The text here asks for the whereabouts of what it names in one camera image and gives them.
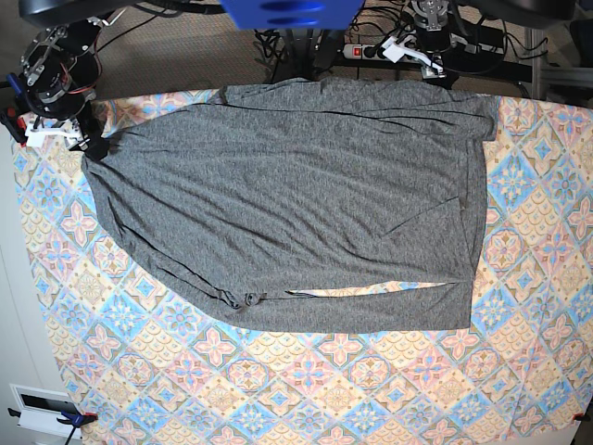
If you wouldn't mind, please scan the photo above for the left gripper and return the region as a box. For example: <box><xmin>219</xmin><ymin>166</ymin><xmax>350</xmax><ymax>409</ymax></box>
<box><xmin>380</xmin><ymin>34</ymin><xmax>460</xmax><ymax>89</ymax></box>

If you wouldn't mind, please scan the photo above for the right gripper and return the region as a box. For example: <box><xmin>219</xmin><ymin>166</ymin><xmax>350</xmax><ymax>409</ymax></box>
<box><xmin>25</xmin><ymin>102</ymin><xmax>110</xmax><ymax>160</ymax></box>

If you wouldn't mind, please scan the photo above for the grey t-shirt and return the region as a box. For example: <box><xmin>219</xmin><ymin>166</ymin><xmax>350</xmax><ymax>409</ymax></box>
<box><xmin>82</xmin><ymin>77</ymin><xmax>498</xmax><ymax>334</ymax></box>

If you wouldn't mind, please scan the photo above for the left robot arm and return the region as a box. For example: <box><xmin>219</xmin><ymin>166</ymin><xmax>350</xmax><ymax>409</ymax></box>
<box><xmin>377</xmin><ymin>1</ymin><xmax>473</xmax><ymax>89</ymax></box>

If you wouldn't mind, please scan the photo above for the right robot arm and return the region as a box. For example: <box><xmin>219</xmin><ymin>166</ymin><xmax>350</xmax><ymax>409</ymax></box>
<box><xmin>8</xmin><ymin>18</ymin><xmax>110</xmax><ymax>161</ymax></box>

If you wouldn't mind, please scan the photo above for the white power strip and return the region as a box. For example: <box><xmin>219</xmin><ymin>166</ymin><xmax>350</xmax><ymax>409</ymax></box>
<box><xmin>341</xmin><ymin>30</ymin><xmax>504</xmax><ymax>63</ymax></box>

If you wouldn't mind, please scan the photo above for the red black clamp left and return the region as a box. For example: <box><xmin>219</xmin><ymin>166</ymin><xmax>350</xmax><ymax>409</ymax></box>
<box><xmin>0</xmin><ymin>72</ymin><xmax>34</xmax><ymax>149</ymax></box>

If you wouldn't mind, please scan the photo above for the patterned tablecloth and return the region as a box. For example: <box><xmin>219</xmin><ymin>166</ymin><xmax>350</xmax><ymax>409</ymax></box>
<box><xmin>11</xmin><ymin>97</ymin><xmax>592</xmax><ymax>444</ymax></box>

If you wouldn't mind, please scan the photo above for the blue clamp bottom left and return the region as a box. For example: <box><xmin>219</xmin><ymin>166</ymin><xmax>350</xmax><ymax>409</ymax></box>
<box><xmin>7</xmin><ymin>408</ymin><xmax>98</xmax><ymax>430</ymax></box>

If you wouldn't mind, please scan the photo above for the clamp bottom right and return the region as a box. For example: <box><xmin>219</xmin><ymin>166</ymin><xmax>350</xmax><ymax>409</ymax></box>
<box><xmin>573</xmin><ymin>413</ymin><xmax>592</xmax><ymax>422</ymax></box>

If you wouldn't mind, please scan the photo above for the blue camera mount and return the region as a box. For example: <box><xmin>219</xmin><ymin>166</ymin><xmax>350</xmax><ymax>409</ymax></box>
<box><xmin>220</xmin><ymin>0</ymin><xmax>364</xmax><ymax>31</ymax></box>

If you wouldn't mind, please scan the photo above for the white wall outlet box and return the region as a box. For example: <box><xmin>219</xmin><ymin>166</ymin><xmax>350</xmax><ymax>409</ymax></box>
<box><xmin>9</xmin><ymin>384</ymin><xmax>77</xmax><ymax>439</ymax></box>

